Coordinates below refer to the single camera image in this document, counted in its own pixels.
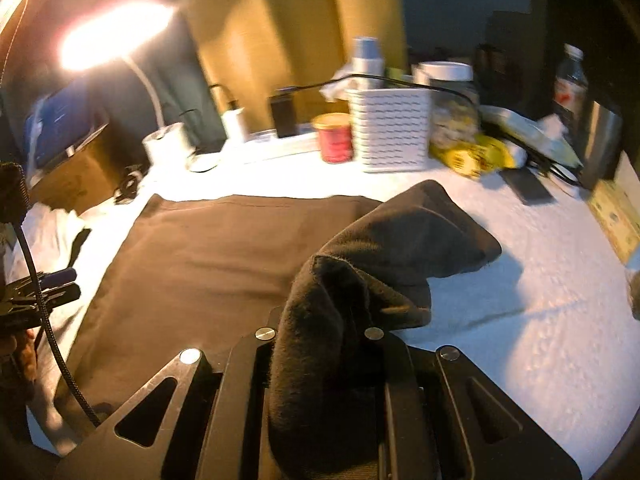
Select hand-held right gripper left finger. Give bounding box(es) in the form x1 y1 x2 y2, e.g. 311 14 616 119
52 307 286 480

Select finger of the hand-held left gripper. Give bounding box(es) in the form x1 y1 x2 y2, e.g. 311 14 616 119
10 284 82 318
37 267 78 291

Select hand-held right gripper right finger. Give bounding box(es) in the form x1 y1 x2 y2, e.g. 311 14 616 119
362 327 583 480

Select dark brown t-shirt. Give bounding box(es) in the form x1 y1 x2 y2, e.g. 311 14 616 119
52 179 503 480

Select person's left hand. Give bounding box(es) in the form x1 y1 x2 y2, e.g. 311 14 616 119
0 327 38 396

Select white cloth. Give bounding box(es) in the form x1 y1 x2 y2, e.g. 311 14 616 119
12 205 93 281

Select brown cardboard box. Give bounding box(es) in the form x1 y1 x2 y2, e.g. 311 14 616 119
27 120 151 213

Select blue plastic packet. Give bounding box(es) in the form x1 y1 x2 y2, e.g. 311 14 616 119
25 77 111 171

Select white desk lamp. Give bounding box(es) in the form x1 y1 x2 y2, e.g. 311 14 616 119
57 2 223 173

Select white charger adapter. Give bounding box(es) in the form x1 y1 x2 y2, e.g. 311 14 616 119
221 107 249 143

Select black smartphone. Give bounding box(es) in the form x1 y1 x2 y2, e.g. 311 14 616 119
500 166 557 206

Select yellow snack bag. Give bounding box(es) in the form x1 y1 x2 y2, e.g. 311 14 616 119
430 132 518 178

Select white power strip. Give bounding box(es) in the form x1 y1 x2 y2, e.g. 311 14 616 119
220 127 321 163

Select white perforated plastic basket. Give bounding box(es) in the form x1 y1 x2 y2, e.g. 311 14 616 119
345 87 433 173

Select red tin can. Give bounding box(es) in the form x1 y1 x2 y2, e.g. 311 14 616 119
311 112 355 164

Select black charger adapter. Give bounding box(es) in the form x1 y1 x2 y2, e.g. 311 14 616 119
269 95 301 139

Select glass jar with white lid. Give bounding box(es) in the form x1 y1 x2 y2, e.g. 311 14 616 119
417 61 481 153

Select white wipes packet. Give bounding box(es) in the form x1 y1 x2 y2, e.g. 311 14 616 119
480 105 583 168

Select crumpled white tissue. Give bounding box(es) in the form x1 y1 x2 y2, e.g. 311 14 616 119
320 65 361 101
537 115 571 141

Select steel container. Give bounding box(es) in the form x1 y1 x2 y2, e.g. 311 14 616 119
575 100 623 191

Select yellow curtain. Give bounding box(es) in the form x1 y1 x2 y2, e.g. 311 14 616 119
170 0 408 131

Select stack of blue cups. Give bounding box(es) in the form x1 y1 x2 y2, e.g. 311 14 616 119
350 36 386 78

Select clear water bottle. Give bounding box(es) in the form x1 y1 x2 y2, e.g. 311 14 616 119
552 44 588 126

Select black braided cable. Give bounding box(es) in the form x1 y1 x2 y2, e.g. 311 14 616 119
12 220 101 428

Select black cable bundle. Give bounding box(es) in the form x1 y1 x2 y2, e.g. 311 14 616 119
114 165 146 204

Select thin black charger cable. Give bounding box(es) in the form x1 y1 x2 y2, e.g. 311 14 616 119
177 82 241 156

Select black charging cable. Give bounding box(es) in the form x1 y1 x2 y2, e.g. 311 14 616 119
276 74 483 113

